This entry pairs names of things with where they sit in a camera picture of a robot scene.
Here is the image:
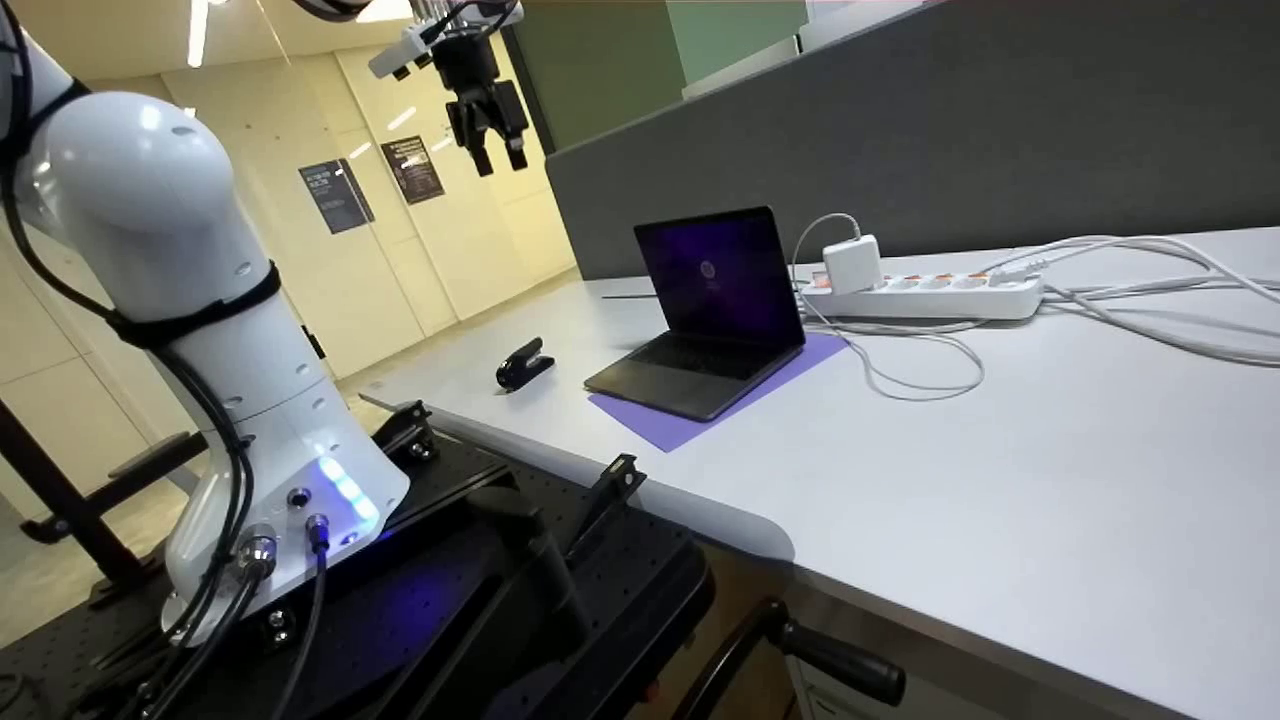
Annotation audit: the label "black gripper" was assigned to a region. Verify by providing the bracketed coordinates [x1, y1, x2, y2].
[433, 35, 529, 177]

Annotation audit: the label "dark grey laptop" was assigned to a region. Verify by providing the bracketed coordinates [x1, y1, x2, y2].
[579, 205, 811, 428]

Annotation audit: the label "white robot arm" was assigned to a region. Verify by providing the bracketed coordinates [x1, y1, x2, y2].
[5, 23, 407, 642]

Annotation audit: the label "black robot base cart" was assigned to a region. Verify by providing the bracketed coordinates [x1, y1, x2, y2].
[5, 409, 712, 720]

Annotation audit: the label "white laptop charger brick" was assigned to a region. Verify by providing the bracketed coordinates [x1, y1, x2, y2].
[824, 235, 880, 296]

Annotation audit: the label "black clip on table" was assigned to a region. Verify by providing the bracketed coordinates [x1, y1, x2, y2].
[496, 335, 554, 391]

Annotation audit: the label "purple mat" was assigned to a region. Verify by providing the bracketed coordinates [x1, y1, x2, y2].
[585, 330, 835, 450]

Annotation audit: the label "grey partition panel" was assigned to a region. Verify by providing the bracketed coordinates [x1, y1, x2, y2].
[550, 0, 1280, 275]

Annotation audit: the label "white power strip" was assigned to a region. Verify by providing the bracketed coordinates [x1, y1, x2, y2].
[800, 273, 1039, 324]

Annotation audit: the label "dark wall poster right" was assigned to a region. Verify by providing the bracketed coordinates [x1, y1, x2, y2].
[383, 137, 443, 205]

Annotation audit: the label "dark wall poster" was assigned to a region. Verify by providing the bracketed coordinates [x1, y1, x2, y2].
[302, 159, 372, 235]
[383, 137, 443, 205]

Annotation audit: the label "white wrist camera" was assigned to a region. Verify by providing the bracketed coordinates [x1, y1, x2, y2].
[369, 29, 433, 79]

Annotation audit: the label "dark wall poster left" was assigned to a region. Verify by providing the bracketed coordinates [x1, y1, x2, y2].
[302, 159, 372, 235]

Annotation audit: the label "white charger cable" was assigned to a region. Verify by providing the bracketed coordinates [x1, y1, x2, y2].
[790, 209, 994, 409]

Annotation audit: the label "black stand frame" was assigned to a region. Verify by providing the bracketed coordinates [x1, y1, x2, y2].
[0, 402, 209, 606]

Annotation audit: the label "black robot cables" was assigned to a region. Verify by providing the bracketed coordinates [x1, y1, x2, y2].
[0, 13, 338, 720]

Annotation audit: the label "black clamp handle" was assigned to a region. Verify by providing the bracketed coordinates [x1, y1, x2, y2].
[676, 596, 911, 720]

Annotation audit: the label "white power strip cable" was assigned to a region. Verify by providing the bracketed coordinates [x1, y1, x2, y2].
[975, 232, 1280, 370]

